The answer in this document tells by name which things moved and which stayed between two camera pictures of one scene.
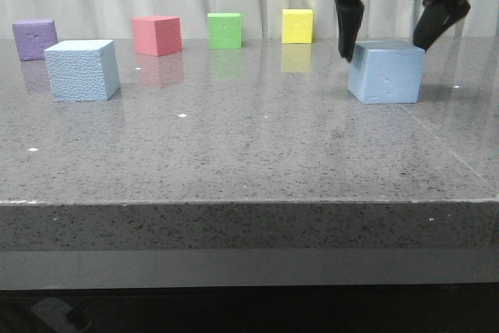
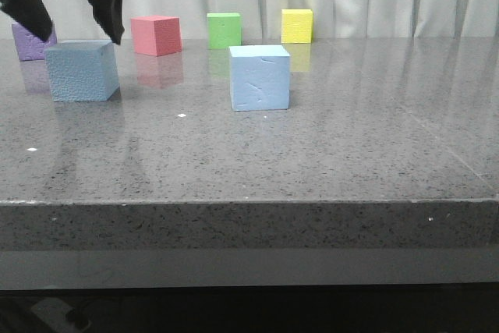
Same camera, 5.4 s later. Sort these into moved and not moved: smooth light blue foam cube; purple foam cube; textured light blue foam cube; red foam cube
Moved: smooth light blue foam cube
Not moved: purple foam cube; textured light blue foam cube; red foam cube
